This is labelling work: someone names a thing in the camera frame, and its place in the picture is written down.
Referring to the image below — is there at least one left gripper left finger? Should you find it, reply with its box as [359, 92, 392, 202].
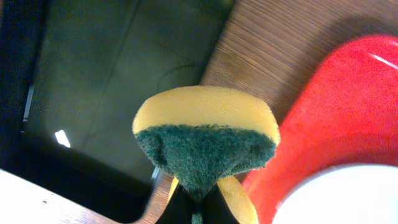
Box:
[155, 185, 198, 224]

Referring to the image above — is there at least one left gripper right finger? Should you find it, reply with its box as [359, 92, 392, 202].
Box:
[200, 185, 239, 224]

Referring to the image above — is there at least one green and yellow sponge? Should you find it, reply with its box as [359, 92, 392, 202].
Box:
[132, 86, 280, 223]

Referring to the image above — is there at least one white plate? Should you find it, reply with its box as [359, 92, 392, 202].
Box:
[273, 164, 397, 224]

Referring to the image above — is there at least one red plastic tray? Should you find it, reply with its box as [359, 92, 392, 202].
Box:
[243, 35, 397, 223]

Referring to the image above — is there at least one black plastic tray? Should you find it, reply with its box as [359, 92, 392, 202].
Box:
[1, 0, 234, 223]

